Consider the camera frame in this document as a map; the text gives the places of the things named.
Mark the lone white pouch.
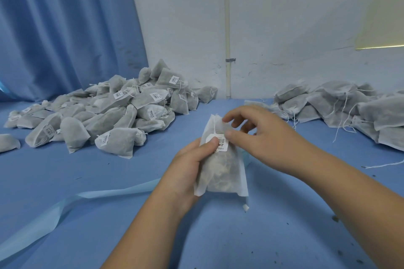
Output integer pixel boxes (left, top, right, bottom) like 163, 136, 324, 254
0, 133, 21, 154

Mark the white peeled label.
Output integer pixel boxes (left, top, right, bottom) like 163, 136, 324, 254
205, 132, 230, 153

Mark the person's right hand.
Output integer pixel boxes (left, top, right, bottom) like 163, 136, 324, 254
221, 105, 321, 181

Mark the person's right forearm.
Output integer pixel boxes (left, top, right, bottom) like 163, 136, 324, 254
302, 151, 404, 269

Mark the white sachet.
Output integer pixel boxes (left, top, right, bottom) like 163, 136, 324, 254
193, 113, 250, 199

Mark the person's left forearm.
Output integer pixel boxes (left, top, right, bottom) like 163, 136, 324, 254
101, 193, 187, 269

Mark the person's left hand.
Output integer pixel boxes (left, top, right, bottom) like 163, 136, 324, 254
154, 137, 221, 217

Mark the pile of unlabelled herb bags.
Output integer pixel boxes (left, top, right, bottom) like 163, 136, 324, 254
243, 79, 404, 152

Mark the white wall pipe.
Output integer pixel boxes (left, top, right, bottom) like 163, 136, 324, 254
223, 0, 232, 99

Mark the blue curtain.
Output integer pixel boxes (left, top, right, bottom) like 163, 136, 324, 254
0, 0, 149, 103

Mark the blue label roll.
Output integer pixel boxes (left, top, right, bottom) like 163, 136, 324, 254
0, 149, 253, 262

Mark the pile of labelled herb bags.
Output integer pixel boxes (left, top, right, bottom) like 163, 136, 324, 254
3, 59, 219, 159

